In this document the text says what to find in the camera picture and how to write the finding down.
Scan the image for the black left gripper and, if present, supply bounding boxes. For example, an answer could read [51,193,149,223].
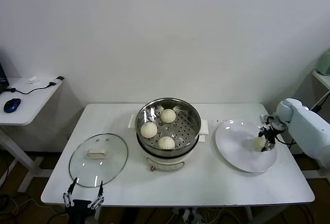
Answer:
[62,177,105,224]

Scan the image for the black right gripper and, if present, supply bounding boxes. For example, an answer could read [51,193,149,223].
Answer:
[258,125,278,153]

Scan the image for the white steamed baozi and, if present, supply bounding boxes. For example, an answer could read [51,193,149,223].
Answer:
[252,136,267,153]
[157,135,176,150]
[140,122,158,139]
[160,108,177,124]

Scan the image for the glass pot lid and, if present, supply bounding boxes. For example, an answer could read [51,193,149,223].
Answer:
[69,133,129,188]

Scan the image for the stainless steel steamer basket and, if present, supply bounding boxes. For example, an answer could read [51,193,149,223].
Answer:
[136,97,202,152]

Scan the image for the white round plate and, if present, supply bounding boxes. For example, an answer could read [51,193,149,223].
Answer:
[215,119,279,174]

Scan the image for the cream electric cooker base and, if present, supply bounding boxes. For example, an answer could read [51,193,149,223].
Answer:
[128,114,209,172]

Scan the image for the pale green appliance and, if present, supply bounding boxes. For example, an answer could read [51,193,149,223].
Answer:
[316,48,330,76]

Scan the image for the white side table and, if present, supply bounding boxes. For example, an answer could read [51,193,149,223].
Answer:
[0,76,65,193]

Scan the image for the white power strip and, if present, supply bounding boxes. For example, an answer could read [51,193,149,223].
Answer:
[172,207,204,224]

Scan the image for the blue computer mouse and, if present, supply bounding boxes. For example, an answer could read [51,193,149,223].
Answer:
[3,97,21,113]

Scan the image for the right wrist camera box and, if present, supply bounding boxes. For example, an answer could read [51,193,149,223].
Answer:
[259,114,275,126]

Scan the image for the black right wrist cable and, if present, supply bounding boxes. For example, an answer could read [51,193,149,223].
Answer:
[274,130,296,146]

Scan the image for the black wall power cable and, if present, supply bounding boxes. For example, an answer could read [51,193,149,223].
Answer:
[310,95,327,113]

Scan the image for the black cable with connector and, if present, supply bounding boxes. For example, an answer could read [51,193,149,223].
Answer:
[7,76,64,95]

